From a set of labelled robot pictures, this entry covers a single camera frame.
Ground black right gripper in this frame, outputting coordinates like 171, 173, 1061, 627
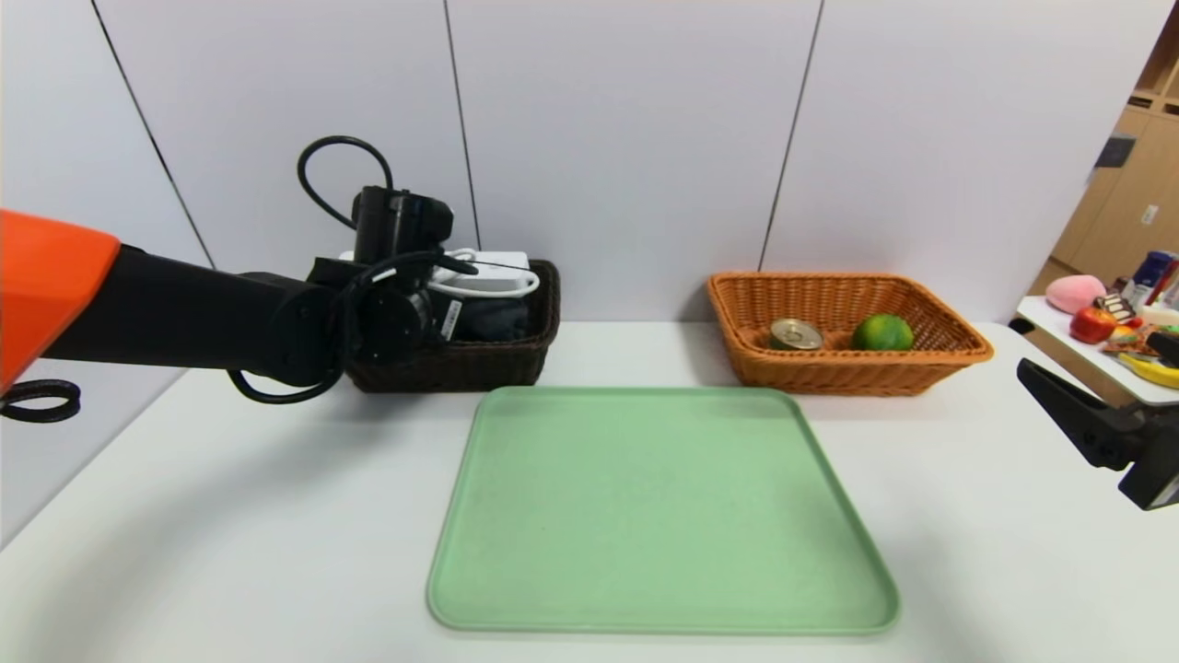
1016, 357, 1179, 511

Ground green citrus fruit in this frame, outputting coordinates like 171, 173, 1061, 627
852, 314, 916, 352

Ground dark grey towel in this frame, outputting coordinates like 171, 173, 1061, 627
458, 298, 531, 343

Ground blue package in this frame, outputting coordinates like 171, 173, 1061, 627
1131, 250, 1179, 307

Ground yellow banana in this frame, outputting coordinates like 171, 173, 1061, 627
1117, 353, 1179, 390

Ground tin can with gold lid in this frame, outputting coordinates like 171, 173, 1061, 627
770, 319, 825, 352

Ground dark brown wicker basket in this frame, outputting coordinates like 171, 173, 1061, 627
341, 259, 564, 394

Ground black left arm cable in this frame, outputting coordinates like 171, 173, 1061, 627
228, 364, 344, 407

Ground white side table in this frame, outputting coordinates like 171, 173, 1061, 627
1018, 297, 1179, 408

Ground light green plastic tray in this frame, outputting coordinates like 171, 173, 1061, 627
426, 385, 903, 638

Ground pink plush toy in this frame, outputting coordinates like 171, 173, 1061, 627
1045, 274, 1106, 316

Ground red apple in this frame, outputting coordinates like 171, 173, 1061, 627
1069, 307, 1118, 345

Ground orange wicker basket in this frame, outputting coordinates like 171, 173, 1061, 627
706, 271, 996, 398

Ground orange snack packet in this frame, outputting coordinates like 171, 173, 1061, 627
1101, 324, 1179, 360

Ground black left camera cable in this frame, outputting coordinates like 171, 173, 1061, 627
296, 135, 396, 233

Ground light wooden cabinet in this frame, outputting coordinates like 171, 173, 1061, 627
1027, 18, 1179, 296

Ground black cable ring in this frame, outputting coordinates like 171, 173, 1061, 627
0, 378, 83, 424

